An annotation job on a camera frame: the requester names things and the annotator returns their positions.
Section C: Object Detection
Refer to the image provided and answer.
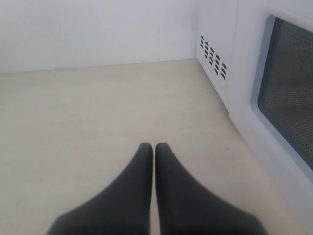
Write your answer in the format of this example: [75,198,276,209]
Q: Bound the white Midea microwave oven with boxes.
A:
[197,0,240,113]

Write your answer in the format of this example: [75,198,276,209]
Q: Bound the white microwave door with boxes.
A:
[227,0,313,182]

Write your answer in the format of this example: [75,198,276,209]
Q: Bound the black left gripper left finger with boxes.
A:
[48,142,153,235]

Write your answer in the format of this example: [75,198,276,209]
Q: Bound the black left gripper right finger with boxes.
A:
[155,143,267,235]

